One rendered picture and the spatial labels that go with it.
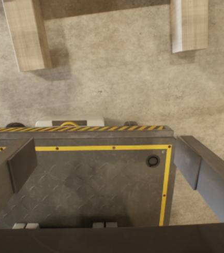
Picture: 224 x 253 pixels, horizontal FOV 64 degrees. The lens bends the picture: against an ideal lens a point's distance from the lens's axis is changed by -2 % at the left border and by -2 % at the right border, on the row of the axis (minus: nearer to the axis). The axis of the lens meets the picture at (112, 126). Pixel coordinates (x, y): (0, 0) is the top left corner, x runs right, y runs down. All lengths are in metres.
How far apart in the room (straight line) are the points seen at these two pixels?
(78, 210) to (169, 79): 0.62
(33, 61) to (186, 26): 0.56
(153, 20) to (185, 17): 0.13
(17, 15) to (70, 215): 0.70
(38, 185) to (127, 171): 0.27
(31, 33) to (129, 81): 0.41
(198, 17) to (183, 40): 0.09
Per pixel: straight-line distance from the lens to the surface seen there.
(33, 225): 0.71
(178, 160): 0.16
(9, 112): 0.93
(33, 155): 0.17
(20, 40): 0.77
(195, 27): 0.78
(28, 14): 0.77
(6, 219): 0.75
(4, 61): 0.90
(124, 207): 0.64
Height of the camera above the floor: 0.80
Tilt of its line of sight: 73 degrees down
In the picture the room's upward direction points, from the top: 174 degrees clockwise
